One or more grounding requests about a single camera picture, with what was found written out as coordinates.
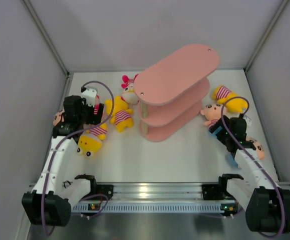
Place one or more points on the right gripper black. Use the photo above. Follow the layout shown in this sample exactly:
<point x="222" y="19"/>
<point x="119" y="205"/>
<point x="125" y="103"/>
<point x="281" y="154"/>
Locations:
<point x="219" y="134"/>

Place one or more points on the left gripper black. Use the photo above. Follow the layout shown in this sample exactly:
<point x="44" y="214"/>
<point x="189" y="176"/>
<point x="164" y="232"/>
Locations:
<point x="93" y="118"/>

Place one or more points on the peach doll blue pants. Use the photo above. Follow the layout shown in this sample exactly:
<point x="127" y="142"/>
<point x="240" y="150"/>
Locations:
<point x="212" y="113"/>
<point x="259" y="149"/>
<point x="58" y="117"/>

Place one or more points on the yellow bear striped shirt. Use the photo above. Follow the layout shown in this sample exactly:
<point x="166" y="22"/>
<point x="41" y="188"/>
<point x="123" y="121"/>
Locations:
<point x="121" y="114"/>
<point x="230" y="99"/>

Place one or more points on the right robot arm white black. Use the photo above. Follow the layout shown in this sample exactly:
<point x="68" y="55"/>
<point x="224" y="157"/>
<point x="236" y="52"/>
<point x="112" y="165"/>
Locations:
<point x="266" y="204"/>

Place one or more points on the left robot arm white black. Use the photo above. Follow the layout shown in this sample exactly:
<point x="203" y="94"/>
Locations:
<point x="49" y="203"/>

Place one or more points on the pink three-tier shelf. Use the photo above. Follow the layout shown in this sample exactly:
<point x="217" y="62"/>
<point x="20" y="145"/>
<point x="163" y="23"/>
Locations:
<point x="170" y="92"/>

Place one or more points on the white panda plush pink limbs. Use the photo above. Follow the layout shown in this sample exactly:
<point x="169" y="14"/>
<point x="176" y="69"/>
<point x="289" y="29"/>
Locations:
<point x="97" y="104"/>

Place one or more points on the yellow chick plush striped shirt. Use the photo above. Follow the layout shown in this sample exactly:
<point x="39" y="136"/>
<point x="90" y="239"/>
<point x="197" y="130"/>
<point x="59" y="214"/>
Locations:
<point x="91" y="140"/>

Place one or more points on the white bird plush pink bow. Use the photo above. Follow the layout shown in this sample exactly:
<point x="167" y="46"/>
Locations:
<point x="128" y="94"/>

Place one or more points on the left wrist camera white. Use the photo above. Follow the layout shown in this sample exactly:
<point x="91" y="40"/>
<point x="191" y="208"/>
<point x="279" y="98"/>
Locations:
<point x="90" y="95"/>

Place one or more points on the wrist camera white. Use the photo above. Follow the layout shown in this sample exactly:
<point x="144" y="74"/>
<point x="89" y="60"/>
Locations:
<point x="247" y="119"/>
<point x="90" y="95"/>

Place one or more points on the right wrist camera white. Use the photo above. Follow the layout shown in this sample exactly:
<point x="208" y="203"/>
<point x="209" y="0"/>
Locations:
<point x="247" y="119"/>

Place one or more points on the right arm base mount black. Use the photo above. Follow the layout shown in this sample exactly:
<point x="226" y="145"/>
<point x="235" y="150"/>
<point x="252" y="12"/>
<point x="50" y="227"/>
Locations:
<point x="211" y="192"/>

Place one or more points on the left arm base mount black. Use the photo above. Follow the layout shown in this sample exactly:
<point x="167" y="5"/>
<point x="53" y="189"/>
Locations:
<point x="105" y="189"/>

